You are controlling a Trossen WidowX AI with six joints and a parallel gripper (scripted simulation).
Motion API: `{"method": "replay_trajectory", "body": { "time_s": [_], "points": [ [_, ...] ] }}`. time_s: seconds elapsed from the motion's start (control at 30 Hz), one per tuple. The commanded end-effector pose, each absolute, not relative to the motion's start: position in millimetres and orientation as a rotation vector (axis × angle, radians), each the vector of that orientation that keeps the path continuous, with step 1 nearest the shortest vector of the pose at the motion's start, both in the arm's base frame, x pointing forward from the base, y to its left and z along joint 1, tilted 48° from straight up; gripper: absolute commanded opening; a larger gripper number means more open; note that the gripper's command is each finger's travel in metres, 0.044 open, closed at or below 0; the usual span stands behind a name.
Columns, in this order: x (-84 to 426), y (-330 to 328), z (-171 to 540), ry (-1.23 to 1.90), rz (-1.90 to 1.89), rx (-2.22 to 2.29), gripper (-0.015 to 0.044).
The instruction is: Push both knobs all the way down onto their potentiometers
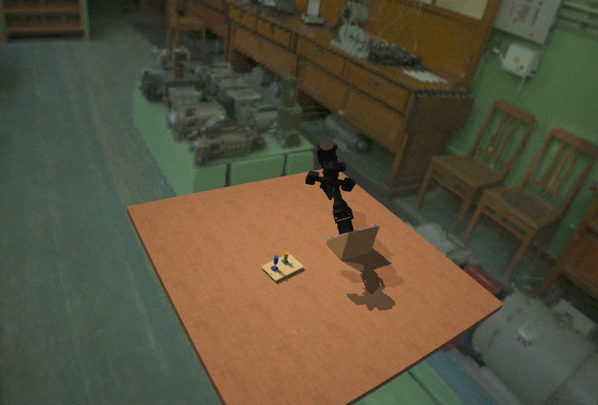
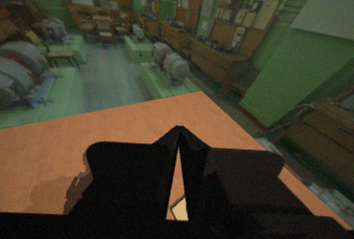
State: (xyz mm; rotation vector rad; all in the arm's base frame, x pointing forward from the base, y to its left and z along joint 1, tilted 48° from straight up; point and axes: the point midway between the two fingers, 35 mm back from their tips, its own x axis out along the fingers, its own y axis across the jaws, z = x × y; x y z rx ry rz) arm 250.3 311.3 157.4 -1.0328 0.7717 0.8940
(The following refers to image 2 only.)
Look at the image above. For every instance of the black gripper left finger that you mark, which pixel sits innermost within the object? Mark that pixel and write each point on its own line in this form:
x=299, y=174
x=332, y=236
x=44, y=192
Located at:
x=157, y=160

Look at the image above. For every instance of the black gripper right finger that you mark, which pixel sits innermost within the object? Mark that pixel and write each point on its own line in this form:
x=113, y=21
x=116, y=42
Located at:
x=198, y=162

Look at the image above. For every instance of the tan circuit board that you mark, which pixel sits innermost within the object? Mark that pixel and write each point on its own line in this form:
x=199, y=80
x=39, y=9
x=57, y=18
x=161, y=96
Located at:
x=180, y=210

